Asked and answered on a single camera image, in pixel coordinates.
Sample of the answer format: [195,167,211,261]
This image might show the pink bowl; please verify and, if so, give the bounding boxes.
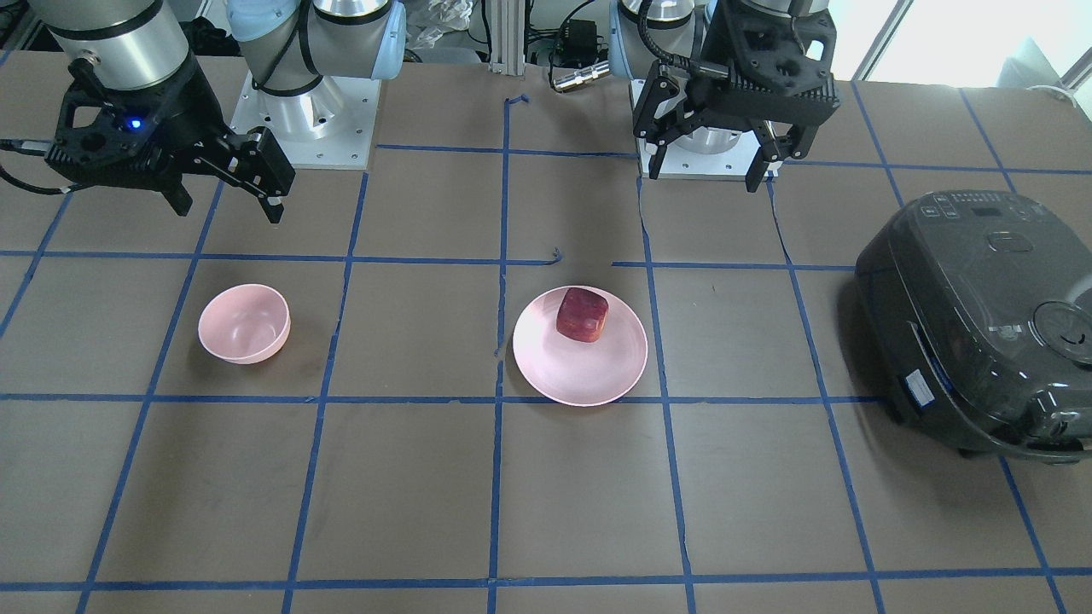
[195,284,292,365]

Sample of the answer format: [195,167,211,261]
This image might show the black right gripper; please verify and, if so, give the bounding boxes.
[44,58,295,224]

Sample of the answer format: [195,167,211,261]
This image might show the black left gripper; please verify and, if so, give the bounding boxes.
[633,1,841,192]

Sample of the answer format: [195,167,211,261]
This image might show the red apple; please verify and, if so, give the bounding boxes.
[555,287,609,345]

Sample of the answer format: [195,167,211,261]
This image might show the dark grey rice cooker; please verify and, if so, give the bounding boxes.
[855,189,1091,464]

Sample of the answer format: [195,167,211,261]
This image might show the pink plate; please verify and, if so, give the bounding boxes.
[511,285,650,408]

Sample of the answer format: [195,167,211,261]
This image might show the aluminium frame post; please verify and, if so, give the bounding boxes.
[485,1,529,78]

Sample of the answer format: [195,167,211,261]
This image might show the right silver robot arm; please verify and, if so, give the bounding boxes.
[31,1,406,224]

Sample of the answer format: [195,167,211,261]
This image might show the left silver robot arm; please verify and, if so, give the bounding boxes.
[608,1,841,192]

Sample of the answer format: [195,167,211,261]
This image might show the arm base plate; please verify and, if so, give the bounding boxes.
[229,76,385,172]
[630,80,759,182]

